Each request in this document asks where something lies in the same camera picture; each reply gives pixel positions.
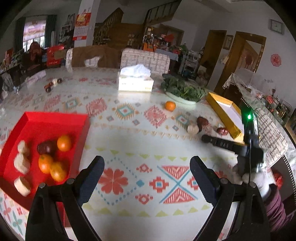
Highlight red gift box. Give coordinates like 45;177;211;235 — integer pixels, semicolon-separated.
47;45;64;68

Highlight white tissue box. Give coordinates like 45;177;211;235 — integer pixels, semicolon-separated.
117;64;154;92

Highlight maroon sleeve right forearm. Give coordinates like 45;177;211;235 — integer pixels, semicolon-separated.
263;184;295;232

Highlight small toy car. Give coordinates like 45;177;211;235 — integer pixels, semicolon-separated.
44;78;63;93

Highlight white gloved right hand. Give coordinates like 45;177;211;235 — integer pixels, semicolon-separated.
232;164;271;201

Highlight wall clock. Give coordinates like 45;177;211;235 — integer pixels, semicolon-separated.
270;19;285;35

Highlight large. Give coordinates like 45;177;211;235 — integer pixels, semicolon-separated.
38;154;54;174

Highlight wall calendar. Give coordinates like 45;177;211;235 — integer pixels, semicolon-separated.
73;13;91;41

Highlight lace covered side table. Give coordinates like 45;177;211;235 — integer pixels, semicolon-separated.
222;68;295;132

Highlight big red jujube left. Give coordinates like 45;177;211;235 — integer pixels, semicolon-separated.
197;116;209;132

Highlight beige cake block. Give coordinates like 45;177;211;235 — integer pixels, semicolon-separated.
14;176;31;197

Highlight red tray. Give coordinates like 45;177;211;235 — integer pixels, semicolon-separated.
0;111;91;227

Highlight brown covered chair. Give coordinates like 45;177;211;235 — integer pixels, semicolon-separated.
70;45;122;69

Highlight big red jujube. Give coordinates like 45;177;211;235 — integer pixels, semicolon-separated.
197;116;209;132
216;128;229;136

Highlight green leafy vegetables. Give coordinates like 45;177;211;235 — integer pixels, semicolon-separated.
161;74;206;102

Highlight white oval plate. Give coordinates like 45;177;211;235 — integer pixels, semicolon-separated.
165;92;196;105

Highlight square beige cake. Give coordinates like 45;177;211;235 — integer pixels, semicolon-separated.
17;140;30;157

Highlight big red jujube right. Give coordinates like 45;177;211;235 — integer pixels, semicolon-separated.
216;128;229;136

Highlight patterned chair far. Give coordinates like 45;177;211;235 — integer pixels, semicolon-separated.
120;48;170;75

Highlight yellow cardboard tray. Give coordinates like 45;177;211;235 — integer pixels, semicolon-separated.
206;92;244;143

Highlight far small orange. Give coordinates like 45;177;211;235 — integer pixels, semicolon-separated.
165;101;176;112

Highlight round beige cake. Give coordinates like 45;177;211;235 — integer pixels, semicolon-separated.
14;153;31;175

